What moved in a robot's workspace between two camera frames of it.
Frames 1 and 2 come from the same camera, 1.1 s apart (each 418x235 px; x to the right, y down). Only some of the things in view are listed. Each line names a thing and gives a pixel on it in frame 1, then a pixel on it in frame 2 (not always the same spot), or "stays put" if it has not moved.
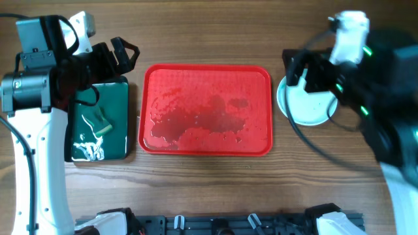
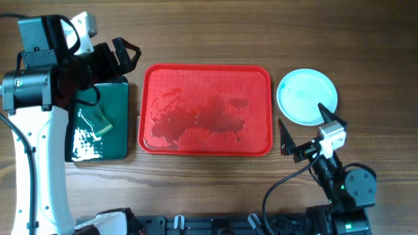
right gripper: x=311 y=62 to x=304 y=149
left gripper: x=110 y=66 stays put
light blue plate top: x=306 y=108 stays put
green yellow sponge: x=93 y=114 stays put
